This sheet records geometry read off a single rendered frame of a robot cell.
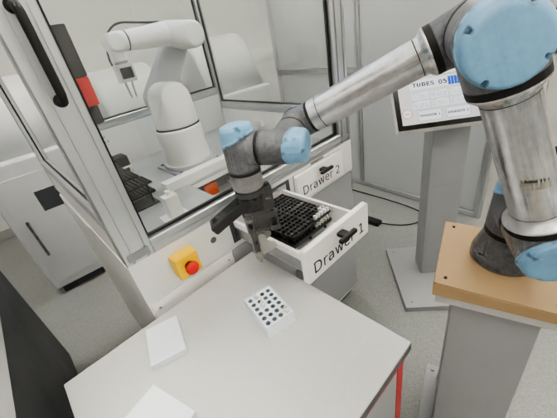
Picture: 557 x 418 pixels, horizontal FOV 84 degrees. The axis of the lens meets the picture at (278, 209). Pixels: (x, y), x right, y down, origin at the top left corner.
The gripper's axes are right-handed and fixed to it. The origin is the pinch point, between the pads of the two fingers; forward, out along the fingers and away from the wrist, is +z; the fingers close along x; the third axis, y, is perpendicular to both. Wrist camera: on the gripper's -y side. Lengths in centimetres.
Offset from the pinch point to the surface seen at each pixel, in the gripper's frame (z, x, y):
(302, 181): 0.6, 36.4, 25.9
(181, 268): 2.6, 7.7, -21.2
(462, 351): 41, -22, 51
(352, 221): 0.3, 2.0, 29.4
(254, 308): 11.2, -7.6, -4.5
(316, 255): 1.4, -6.1, 14.7
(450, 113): -9, 40, 94
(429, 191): 31, 48, 94
